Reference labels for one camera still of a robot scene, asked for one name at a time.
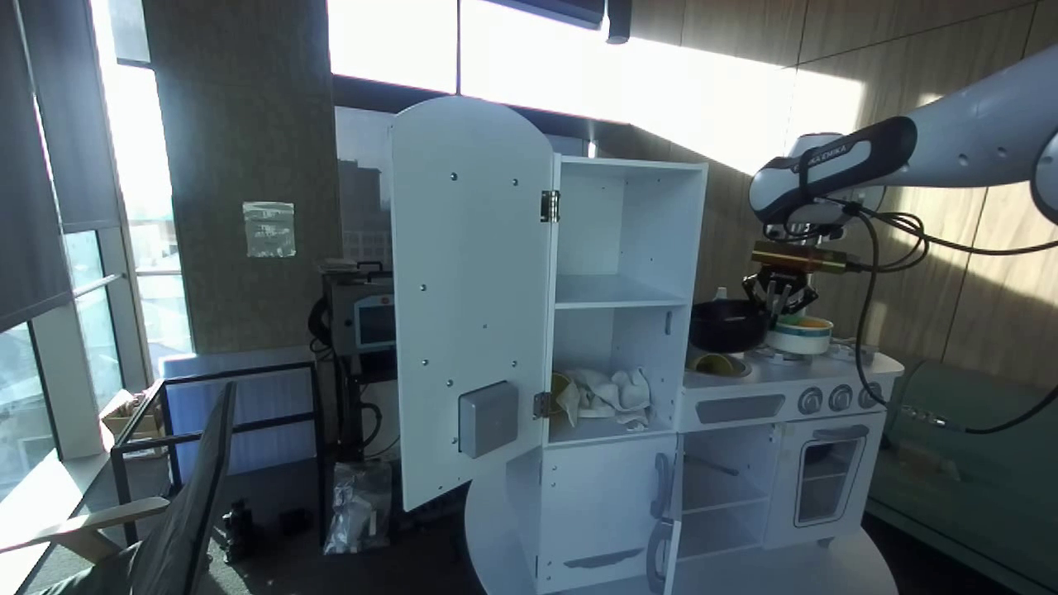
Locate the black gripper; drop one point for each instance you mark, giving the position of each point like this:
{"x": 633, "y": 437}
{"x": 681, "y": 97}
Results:
{"x": 792, "y": 279}

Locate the black bowl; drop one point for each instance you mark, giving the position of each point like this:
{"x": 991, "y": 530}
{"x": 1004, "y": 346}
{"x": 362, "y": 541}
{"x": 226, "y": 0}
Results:
{"x": 730, "y": 329}

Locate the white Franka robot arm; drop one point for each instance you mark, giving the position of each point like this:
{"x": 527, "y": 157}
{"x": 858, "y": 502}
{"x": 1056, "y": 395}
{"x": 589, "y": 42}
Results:
{"x": 971, "y": 133}

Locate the yellow toy in sink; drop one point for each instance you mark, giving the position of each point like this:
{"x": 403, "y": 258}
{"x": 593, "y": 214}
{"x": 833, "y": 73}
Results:
{"x": 717, "y": 366}

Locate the metal door hinge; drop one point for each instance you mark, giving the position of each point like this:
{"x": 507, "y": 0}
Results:
{"x": 549, "y": 207}

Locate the narrow white cabinet door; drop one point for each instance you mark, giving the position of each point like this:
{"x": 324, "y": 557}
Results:
{"x": 598, "y": 506}

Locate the tall white rounded cupboard door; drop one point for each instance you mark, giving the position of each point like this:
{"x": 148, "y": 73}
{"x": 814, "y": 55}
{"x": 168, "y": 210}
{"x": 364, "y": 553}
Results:
{"x": 469, "y": 299}

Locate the grey box on door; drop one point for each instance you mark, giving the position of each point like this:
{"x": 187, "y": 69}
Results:
{"x": 486, "y": 417}

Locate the orange toy food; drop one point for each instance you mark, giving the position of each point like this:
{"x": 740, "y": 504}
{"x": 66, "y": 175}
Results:
{"x": 800, "y": 323}

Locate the white pot with green rim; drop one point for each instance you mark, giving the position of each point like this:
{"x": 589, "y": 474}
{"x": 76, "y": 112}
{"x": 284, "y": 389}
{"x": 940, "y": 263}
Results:
{"x": 800, "y": 337}

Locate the grey oven knob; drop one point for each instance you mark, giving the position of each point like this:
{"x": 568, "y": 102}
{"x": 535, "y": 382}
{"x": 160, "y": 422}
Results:
{"x": 810, "y": 400}
{"x": 868, "y": 391}
{"x": 840, "y": 398}

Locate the grey drawer front panel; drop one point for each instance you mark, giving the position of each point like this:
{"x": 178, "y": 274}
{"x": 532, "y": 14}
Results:
{"x": 742, "y": 409}

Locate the white toy kitchen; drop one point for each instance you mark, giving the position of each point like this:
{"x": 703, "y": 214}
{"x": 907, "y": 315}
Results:
{"x": 630, "y": 218}

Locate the white crumpled cloth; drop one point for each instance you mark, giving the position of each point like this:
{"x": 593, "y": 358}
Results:
{"x": 606, "y": 395}

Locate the grey machine with screen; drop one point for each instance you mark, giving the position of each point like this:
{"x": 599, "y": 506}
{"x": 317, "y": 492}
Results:
{"x": 357, "y": 319}

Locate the clear plastic bag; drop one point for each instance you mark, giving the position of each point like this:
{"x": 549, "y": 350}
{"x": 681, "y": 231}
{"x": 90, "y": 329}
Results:
{"x": 357, "y": 506}

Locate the wooden folding chair dark fabric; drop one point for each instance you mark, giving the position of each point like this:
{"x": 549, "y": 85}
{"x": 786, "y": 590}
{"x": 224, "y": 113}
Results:
{"x": 187, "y": 498}

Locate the cardboard box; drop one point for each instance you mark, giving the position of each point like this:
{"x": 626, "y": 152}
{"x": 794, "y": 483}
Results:
{"x": 133, "y": 416}

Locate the dark roller blind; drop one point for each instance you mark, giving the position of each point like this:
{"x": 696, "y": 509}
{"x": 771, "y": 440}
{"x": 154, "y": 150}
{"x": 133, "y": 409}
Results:
{"x": 33, "y": 168}
{"x": 95, "y": 112}

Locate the black metal rail frame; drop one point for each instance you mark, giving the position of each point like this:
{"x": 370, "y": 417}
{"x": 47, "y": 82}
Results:
{"x": 244, "y": 372}

